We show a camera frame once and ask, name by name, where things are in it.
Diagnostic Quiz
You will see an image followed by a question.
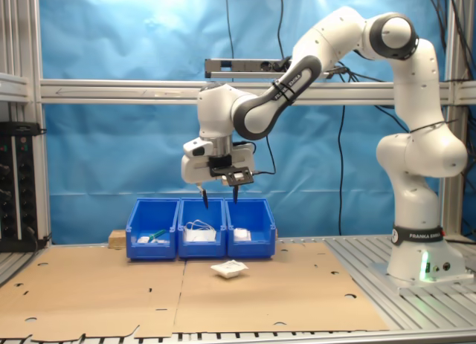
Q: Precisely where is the long black hanging cable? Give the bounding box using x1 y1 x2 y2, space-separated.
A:
336 105 347 236

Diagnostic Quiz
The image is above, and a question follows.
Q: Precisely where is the short aluminium side rail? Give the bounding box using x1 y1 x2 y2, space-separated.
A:
0 72 42 103

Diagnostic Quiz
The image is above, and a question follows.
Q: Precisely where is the thin black hanging cable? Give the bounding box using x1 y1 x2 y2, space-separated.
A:
224 0 235 81
277 0 286 61

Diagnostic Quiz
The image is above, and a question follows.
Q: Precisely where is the white printed cotton packet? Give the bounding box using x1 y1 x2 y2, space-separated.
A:
210 259 249 280

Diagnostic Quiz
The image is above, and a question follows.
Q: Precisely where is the chipboard wood block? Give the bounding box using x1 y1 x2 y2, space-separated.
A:
108 229 129 250

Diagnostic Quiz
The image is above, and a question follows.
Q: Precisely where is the black cable bundle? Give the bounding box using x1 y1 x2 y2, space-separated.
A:
423 0 476 196

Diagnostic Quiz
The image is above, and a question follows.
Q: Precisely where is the brown cardboard sheet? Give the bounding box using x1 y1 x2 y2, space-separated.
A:
173 241 390 337
0 245 187 341

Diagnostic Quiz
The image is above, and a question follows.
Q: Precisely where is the blue bin holding cotton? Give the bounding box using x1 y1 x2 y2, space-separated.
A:
225 198 278 259

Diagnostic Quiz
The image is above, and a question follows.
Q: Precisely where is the blue bin holding syringes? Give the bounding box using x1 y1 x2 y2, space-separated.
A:
126 198 180 262

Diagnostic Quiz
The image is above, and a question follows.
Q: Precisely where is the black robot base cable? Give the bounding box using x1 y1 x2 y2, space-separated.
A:
443 236 476 246

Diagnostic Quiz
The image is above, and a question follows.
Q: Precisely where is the blue bin holding masks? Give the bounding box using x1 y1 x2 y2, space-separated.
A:
178 197 228 259

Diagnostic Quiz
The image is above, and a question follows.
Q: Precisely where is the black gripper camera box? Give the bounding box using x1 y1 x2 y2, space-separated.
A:
208 156 255 186

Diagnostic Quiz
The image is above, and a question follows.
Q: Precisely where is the stack of pale masks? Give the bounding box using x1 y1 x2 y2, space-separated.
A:
182 220 217 244

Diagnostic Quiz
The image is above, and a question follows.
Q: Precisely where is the upright aluminium frame post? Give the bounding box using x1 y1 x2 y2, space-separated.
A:
440 0 476 244
0 0 51 248

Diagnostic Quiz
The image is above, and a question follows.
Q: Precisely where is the black socket rack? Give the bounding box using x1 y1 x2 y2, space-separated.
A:
0 121 48 253

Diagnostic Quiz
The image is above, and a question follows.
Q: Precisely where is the black camera cable on arm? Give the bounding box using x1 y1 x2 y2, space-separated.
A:
239 139 277 175

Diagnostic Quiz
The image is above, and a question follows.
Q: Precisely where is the long horizontal aluminium beam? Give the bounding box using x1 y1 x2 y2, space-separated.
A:
39 79 453 106

